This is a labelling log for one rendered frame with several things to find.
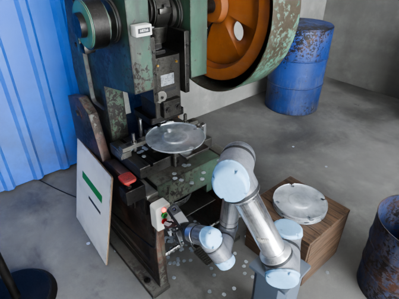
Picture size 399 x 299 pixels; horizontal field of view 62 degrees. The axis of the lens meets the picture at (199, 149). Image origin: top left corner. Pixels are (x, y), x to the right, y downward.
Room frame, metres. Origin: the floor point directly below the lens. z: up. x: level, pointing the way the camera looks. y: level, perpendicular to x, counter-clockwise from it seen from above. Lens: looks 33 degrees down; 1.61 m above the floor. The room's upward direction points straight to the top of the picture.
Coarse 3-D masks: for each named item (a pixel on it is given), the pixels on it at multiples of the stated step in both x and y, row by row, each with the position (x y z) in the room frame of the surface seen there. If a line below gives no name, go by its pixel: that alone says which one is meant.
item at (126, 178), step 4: (128, 172) 1.14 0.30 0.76; (120, 176) 1.11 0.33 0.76; (124, 176) 1.11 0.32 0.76; (128, 176) 1.11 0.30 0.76; (132, 176) 1.11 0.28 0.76; (120, 180) 1.09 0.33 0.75; (124, 180) 1.08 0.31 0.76; (128, 180) 1.08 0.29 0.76; (132, 180) 1.09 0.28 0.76; (124, 184) 1.07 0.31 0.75; (128, 184) 1.07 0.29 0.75
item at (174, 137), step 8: (152, 128) 1.48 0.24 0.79; (168, 128) 1.49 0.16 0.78; (176, 128) 1.49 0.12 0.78; (184, 128) 1.49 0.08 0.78; (192, 128) 1.49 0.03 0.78; (152, 136) 1.40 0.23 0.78; (160, 136) 1.40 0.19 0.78; (168, 136) 1.39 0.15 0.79; (176, 136) 1.39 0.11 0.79; (184, 136) 1.39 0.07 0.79; (192, 136) 1.40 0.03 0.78; (200, 136) 1.40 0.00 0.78; (152, 144) 1.33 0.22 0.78; (160, 144) 1.33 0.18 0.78; (168, 144) 1.33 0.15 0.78; (176, 144) 1.33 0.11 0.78; (184, 144) 1.33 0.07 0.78; (192, 144) 1.33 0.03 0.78; (200, 144) 1.32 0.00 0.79; (168, 152) 1.26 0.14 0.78; (176, 152) 1.26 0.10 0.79
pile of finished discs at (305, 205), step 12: (276, 192) 1.45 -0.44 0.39; (288, 192) 1.45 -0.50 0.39; (300, 192) 1.45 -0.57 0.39; (312, 192) 1.45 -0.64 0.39; (276, 204) 1.35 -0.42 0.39; (288, 204) 1.35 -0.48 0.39; (300, 204) 1.35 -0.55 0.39; (312, 204) 1.35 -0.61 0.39; (324, 204) 1.35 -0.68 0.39; (288, 216) 1.27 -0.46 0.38; (300, 216) 1.26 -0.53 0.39; (312, 216) 1.26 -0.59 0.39; (324, 216) 1.29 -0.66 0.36
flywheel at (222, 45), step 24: (216, 0) 1.68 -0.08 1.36; (240, 0) 1.61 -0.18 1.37; (264, 0) 1.46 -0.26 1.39; (216, 24) 1.73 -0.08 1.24; (264, 24) 1.45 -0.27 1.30; (216, 48) 1.72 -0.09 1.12; (240, 48) 1.59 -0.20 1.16; (264, 48) 1.47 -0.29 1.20; (216, 72) 1.67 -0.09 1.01; (240, 72) 1.54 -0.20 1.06
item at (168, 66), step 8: (160, 56) 1.43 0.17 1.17; (168, 56) 1.44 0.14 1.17; (176, 56) 1.47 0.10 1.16; (160, 64) 1.41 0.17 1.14; (168, 64) 1.44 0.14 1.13; (176, 64) 1.47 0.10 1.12; (160, 72) 1.41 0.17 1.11; (168, 72) 1.44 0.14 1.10; (176, 72) 1.46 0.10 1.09; (160, 80) 1.41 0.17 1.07; (168, 80) 1.43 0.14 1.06; (176, 80) 1.46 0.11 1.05; (160, 88) 1.41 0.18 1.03; (168, 88) 1.43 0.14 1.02; (176, 88) 1.46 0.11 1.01; (160, 96) 1.39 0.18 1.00; (168, 96) 1.43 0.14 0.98; (176, 96) 1.45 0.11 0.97; (144, 104) 1.46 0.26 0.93; (152, 104) 1.40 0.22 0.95; (160, 104) 1.39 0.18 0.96; (168, 104) 1.39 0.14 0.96; (176, 104) 1.42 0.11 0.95; (152, 112) 1.41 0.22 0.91; (160, 112) 1.40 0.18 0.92; (168, 112) 1.38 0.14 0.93; (176, 112) 1.42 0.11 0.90
